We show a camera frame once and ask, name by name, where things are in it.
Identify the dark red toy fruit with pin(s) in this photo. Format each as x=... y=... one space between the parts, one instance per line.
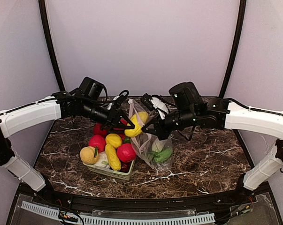
x=125 y=167

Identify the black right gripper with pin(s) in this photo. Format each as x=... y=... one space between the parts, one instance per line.
x=161 y=125

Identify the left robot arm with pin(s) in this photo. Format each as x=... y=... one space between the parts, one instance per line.
x=82 y=101

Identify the white slotted cable duct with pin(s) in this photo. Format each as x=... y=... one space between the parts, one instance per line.
x=105 y=217

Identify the red toy apple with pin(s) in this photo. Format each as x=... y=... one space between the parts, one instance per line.
x=126 y=153

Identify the white toy bitter gourd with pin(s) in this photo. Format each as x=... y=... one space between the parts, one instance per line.
x=158 y=145

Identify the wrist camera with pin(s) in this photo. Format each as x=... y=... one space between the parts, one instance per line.
x=118 y=100
x=155 y=103

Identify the white toy garlic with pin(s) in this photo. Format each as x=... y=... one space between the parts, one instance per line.
x=102 y=161

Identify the pale green plastic basket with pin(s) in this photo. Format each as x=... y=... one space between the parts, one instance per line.
x=111 y=173

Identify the green toy bitter gourd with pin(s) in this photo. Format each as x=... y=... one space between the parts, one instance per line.
x=162 y=156

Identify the yellow toy corn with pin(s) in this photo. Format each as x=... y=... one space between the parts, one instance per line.
x=112 y=157

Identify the red toy tomato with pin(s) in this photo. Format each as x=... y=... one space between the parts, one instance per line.
x=121 y=134
x=97 y=141

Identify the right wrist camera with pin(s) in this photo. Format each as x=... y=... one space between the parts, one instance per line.
x=155 y=103

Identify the clear dotted zip bag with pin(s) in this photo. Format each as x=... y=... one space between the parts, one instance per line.
x=142 y=143

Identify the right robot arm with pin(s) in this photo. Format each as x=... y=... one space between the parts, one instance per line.
x=223 y=113

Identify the tan toy potato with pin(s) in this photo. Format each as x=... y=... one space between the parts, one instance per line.
x=89 y=155

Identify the yellow toy lemon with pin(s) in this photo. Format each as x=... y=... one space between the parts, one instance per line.
x=114 y=140

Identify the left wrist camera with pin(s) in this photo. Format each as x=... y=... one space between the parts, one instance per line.
x=118 y=100

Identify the black front rail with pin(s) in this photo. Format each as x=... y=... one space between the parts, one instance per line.
x=213 y=202

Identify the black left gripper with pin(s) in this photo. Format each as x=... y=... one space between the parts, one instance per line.
x=113 y=116

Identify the yellow toy mango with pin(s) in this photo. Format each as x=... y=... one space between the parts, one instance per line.
x=143 y=117

